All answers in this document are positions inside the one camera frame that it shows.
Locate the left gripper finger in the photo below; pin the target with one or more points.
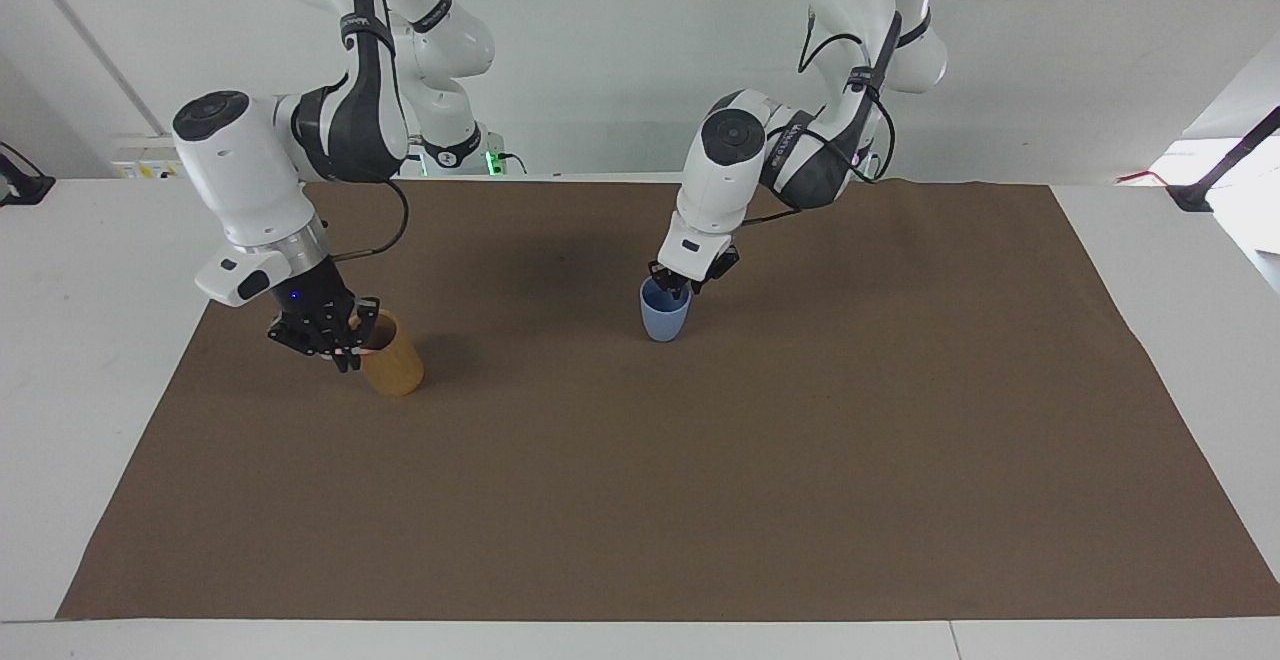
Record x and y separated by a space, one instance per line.
668 280
702 284

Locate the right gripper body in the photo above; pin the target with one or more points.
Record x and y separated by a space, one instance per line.
315 292

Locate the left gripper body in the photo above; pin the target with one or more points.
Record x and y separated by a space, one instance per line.
724 260

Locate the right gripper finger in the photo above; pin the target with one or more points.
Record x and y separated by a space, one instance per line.
358 328
300 336

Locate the pink chopstick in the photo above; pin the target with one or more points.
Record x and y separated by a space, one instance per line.
368 348

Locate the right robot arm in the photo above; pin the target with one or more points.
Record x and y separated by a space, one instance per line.
240 170

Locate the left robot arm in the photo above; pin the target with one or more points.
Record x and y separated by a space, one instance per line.
725 180

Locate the blue cup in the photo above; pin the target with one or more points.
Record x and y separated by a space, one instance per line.
664 318

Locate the brown wooden cup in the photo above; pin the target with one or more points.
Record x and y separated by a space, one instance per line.
395 365

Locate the white socket box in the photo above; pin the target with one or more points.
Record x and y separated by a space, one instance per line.
150 162

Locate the black stand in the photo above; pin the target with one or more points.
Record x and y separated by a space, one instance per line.
25 187
1195 197

